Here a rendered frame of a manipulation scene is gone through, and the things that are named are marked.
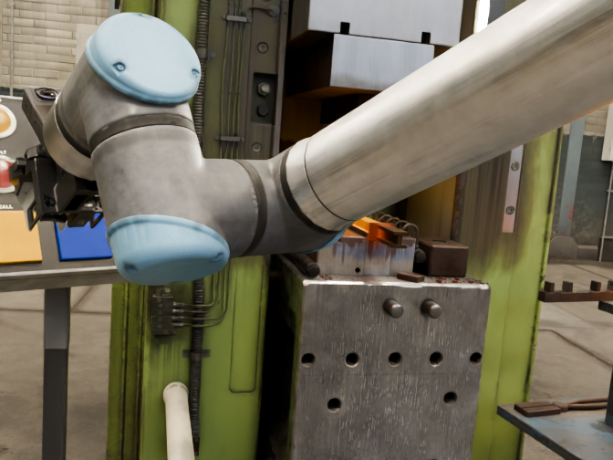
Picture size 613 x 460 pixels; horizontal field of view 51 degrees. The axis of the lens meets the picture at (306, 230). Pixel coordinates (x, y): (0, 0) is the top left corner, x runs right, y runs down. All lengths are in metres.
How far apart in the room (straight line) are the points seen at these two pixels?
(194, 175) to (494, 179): 1.07
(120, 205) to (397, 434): 0.93
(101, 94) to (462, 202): 1.06
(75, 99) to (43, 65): 6.79
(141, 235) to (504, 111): 0.27
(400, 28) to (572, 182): 6.98
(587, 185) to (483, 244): 6.78
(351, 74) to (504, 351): 0.77
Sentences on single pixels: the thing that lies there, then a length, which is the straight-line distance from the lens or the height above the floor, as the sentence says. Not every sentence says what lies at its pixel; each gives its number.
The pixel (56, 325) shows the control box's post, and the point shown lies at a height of 0.84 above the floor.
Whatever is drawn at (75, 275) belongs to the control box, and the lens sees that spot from 0.99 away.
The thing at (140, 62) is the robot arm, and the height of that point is 1.22.
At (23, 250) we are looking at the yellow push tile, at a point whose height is 0.99.
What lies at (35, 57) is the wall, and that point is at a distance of 7.41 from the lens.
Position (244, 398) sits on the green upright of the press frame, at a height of 0.61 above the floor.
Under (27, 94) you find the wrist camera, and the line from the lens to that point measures 0.78.
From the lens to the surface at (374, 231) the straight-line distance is 1.24.
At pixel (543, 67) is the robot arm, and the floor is 1.22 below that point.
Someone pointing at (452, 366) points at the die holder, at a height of 0.75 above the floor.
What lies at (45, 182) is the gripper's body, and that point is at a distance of 0.73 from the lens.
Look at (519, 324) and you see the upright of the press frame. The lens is 1.63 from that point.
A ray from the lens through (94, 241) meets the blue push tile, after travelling 0.99.
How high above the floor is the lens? 1.17
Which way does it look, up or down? 8 degrees down
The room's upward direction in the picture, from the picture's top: 4 degrees clockwise
